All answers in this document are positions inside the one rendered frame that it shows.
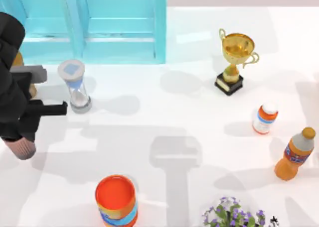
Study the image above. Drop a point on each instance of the pink ribbed cup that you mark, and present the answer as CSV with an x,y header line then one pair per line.
x,y
22,149

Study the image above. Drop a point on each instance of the grey hourglass with blue sand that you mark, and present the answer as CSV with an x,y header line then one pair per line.
x,y
74,87

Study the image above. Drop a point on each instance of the pale grey rounded box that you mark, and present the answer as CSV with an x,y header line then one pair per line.
x,y
37,74

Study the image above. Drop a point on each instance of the orange brown rounded object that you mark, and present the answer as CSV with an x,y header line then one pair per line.
x,y
18,60

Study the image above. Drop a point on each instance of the light blue rack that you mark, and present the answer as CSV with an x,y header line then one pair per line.
x,y
119,25

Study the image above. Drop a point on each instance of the orange can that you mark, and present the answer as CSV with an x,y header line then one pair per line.
x,y
115,199

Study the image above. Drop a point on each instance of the gold trophy on black base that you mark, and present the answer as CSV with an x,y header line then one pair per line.
x,y
236,50

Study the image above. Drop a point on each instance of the plant with purple flowers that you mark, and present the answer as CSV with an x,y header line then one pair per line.
x,y
229,214

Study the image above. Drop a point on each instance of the small orange and white bottle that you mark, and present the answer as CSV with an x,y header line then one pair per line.
x,y
264,120

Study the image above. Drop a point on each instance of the orange soda bottle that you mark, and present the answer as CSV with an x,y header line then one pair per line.
x,y
294,154

